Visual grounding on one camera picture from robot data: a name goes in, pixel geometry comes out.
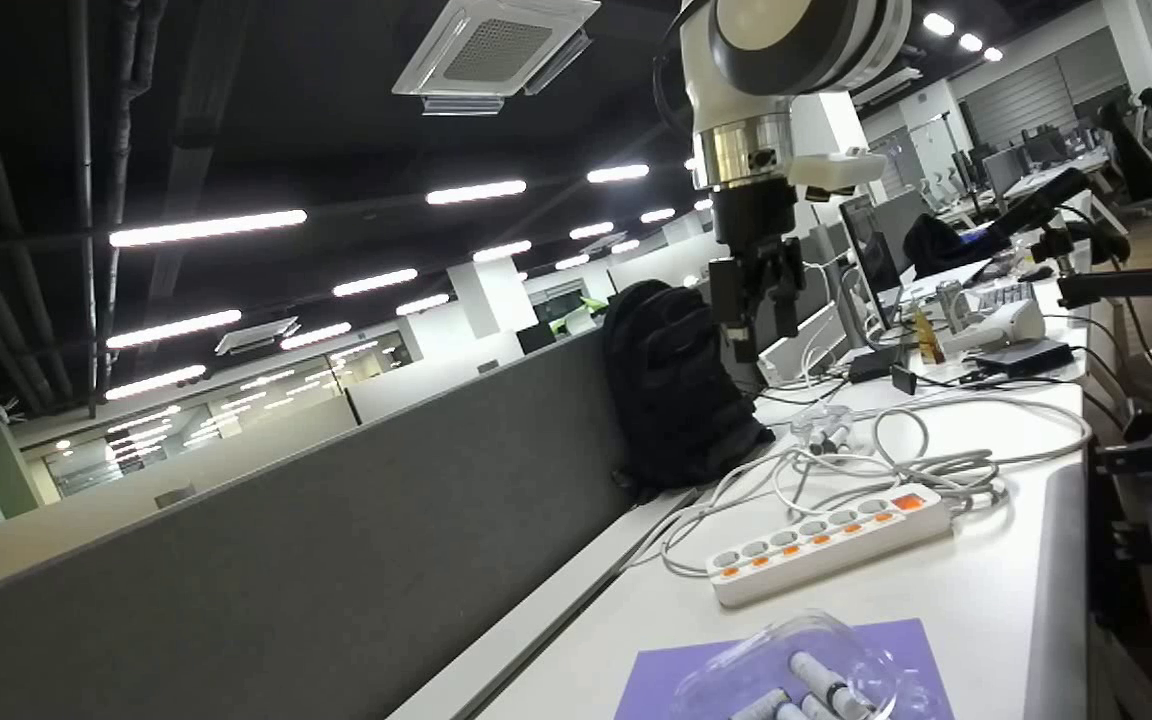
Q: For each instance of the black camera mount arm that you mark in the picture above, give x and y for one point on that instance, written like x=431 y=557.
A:
x=1078 y=289

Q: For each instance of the clear plastic bag with markers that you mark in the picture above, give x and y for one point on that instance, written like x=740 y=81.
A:
x=802 y=670

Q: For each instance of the grey desk partition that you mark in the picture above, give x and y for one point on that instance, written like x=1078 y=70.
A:
x=339 y=583

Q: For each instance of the white power strip orange switches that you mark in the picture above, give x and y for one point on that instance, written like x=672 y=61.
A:
x=831 y=544

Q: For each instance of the black backpack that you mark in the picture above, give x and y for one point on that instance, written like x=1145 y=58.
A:
x=681 y=414

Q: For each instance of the silver cylindrical device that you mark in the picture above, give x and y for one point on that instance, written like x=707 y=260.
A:
x=990 y=313

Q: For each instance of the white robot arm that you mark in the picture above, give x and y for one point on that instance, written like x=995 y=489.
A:
x=744 y=66

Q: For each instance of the ceiling air conditioner unit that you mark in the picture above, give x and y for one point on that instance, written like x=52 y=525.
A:
x=483 y=53

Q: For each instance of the purple mat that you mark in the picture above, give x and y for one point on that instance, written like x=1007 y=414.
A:
x=659 y=670

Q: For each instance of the computer monitor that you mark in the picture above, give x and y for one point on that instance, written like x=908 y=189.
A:
x=872 y=254

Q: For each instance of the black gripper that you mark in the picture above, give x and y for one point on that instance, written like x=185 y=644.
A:
x=760 y=272

